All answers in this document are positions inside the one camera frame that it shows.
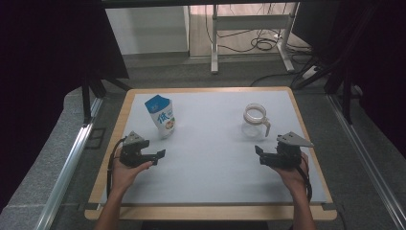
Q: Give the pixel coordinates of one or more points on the black metal stand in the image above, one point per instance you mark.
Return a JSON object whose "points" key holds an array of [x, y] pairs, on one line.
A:
{"points": [[346, 96], [86, 102]]}

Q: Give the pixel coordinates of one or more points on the white power strip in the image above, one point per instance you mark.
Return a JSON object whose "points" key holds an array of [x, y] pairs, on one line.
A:
{"points": [[309, 72]]}

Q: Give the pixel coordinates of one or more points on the clear glass jug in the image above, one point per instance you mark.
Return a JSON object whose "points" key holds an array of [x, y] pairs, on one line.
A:
{"points": [[253, 123]]}

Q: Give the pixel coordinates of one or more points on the person's left hand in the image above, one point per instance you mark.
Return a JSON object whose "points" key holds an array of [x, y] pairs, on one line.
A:
{"points": [[123, 177]]}

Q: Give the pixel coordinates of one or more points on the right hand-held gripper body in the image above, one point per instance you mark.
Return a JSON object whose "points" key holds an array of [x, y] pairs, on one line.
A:
{"points": [[287, 156]]}

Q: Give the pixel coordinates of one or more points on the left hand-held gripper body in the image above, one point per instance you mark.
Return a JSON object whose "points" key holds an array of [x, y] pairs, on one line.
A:
{"points": [[132, 153]]}

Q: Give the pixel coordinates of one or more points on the blue and white milk carton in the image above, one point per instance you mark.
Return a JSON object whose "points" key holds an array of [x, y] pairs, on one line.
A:
{"points": [[162, 119]]}

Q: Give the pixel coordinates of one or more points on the white metal desk frame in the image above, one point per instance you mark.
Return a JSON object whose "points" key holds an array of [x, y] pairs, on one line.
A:
{"points": [[252, 22]]}

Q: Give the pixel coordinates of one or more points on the aluminium rail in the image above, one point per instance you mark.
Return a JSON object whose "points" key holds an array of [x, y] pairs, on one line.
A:
{"points": [[367, 163], [68, 172]]}

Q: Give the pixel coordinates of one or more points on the white table mat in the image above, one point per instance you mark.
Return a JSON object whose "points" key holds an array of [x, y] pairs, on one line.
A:
{"points": [[207, 172]]}

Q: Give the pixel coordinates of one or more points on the black curtain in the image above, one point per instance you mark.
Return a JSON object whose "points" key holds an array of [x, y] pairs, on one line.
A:
{"points": [[379, 64], [48, 64]]}

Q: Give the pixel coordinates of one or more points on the wooden table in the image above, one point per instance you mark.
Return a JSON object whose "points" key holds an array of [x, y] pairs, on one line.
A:
{"points": [[207, 212]]}

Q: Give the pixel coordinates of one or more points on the person's right hand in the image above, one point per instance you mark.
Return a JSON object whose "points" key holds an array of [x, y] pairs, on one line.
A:
{"points": [[295, 180]]}

